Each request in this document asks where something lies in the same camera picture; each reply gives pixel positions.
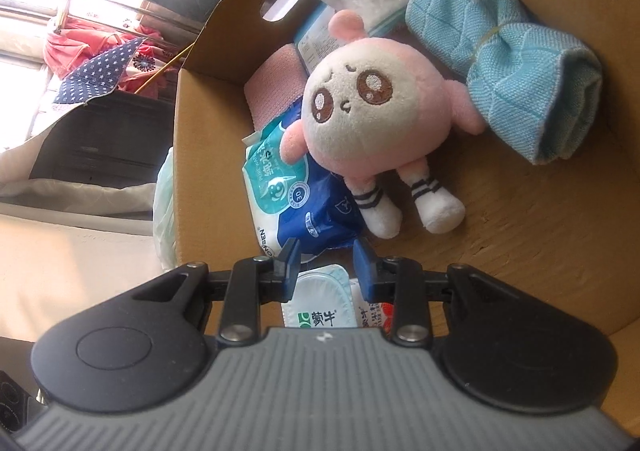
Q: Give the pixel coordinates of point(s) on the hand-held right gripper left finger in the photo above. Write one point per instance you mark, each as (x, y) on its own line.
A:
(291, 261)

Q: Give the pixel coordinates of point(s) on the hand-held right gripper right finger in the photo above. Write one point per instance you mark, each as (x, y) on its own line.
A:
(362, 271)

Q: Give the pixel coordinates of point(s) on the white pouch packet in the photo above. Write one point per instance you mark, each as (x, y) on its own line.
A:
(325, 296)

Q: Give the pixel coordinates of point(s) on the red print white packet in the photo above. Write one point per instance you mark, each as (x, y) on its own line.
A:
(376, 317)

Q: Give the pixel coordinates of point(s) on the blue teal wet wipes packet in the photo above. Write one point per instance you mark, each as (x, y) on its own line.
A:
(300, 211)

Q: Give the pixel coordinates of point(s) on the pale green plastic bag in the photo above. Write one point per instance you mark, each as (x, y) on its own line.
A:
(165, 216)

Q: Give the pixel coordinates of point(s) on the pink plush toy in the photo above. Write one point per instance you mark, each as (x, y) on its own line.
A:
(360, 126)

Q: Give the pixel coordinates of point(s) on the brown cardboard box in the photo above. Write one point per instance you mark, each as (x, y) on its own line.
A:
(525, 211)

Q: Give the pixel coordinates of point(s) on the pink knit cloth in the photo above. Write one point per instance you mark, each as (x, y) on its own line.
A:
(275, 81)

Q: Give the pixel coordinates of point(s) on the light blue cloth bundle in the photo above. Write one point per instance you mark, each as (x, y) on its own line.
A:
(500, 61)

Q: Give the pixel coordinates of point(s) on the dark cabinet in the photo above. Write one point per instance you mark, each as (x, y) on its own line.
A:
(110, 141)

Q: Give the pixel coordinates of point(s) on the yellow stick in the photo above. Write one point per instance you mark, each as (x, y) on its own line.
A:
(165, 68)

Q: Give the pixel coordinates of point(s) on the pink floral garment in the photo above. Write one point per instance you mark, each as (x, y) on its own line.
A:
(145, 63)

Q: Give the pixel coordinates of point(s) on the star print cloth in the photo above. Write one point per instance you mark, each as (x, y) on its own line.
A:
(95, 76)

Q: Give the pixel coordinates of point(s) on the pink hanging garment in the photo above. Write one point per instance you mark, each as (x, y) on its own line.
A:
(75, 46)

